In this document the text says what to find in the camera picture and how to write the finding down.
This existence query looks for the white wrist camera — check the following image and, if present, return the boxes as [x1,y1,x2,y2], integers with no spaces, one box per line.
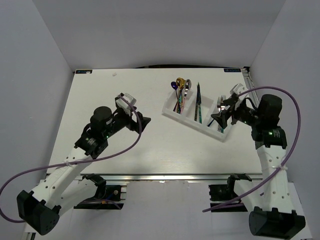
[115,93,137,116]
[229,83,248,99]

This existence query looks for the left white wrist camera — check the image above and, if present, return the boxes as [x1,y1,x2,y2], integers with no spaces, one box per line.
[115,93,137,116]

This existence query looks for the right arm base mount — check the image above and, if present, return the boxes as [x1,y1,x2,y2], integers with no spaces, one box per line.
[209,173,252,213]

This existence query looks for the blue label sticker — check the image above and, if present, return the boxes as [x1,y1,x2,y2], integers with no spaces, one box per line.
[223,68,242,73]
[75,69,93,74]

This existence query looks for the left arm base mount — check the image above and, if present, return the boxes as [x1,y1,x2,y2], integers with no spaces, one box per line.
[73,183,127,210]

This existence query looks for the gold bowl purple handle spoon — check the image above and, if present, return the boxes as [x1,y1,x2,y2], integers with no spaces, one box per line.
[175,87,186,114]

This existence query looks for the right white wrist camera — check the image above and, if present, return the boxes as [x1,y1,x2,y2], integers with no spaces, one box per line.
[229,83,248,99]

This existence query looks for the silver knife green patterned handle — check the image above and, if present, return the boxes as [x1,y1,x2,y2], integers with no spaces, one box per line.
[196,82,202,124]

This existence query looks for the purple cable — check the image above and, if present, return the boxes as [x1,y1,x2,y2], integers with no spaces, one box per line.
[201,86,301,213]
[0,93,143,223]

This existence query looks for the ornate gold spoon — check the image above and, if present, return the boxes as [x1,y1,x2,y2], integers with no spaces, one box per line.
[176,77,186,98]

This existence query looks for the long gold spoon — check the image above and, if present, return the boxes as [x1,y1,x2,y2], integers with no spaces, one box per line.
[176,77,186,114]

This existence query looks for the silver spoon green patterned handle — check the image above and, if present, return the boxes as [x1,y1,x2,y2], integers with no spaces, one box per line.
[173,97,182,114]

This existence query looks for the silver fork green patterned handle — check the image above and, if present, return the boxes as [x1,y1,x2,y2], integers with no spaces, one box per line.
[217,95,226,112]

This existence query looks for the silver knife dark patterned handle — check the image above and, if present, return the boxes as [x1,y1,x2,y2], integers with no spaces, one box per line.
[194,83,200,121]

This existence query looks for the blue label sticker right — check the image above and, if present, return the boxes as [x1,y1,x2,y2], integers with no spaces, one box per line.
[223,68,242,73]

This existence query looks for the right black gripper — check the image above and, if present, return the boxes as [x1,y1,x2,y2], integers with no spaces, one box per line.
[210,97,262,129]

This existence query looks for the white three-compartment tray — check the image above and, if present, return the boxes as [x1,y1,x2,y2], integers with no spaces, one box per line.
[162,90,233,142]

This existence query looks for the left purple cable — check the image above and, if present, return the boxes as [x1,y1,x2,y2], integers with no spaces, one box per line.
[0,93,143,223]

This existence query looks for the blue label sticker left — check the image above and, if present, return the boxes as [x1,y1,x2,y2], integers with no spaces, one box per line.
[75,69,93,74]

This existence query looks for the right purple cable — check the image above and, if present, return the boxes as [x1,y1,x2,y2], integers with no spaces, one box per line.
[201,86,301,213]

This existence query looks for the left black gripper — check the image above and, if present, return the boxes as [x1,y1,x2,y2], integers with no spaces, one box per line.
[103,105,151,139]

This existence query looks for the dark blue purple spoon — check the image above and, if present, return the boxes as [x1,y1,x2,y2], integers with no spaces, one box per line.
[170,81,179,101]

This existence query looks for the silver spoon pink handle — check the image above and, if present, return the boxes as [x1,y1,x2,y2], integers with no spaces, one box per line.
[181,79,192,113]

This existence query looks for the aluminium rail right side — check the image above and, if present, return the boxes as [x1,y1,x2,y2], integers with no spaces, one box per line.
[241,66,259,106]

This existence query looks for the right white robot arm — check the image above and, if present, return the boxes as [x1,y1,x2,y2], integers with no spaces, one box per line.
[212,93,306,240]

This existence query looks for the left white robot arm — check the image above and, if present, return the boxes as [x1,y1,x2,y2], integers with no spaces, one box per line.
[17,93,151,236]

